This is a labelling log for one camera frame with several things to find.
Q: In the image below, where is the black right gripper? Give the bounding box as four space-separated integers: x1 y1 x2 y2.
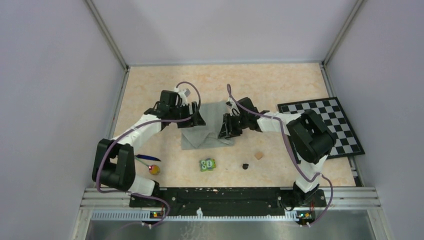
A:
218 113 249 139

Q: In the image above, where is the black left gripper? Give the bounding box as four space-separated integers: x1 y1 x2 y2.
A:
169 101 205 128

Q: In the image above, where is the grey-green cloth napkin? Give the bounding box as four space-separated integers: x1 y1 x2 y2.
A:
181 101 235 150

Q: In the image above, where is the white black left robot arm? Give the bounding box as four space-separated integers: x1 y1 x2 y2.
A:
92 87 206 207

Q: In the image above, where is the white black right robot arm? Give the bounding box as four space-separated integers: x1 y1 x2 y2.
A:
218 97 336 206

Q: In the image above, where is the small tan wooden block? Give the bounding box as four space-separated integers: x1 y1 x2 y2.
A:
254 151 264 160

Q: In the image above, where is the green owl toy block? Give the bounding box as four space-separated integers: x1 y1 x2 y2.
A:
199 158 217 172

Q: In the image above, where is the red yellow ball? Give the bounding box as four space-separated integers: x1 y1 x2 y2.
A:
148 164 161 175

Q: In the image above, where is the blue pen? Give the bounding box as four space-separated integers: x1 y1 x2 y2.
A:
135 154 161 162

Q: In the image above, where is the black white checkerboard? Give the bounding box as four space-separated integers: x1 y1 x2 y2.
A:
277 97 365 159

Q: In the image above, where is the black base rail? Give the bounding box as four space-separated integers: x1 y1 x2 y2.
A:
129 187 327 217

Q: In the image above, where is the aluminium frame rail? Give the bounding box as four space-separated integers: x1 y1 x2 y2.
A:
79 187 381 222

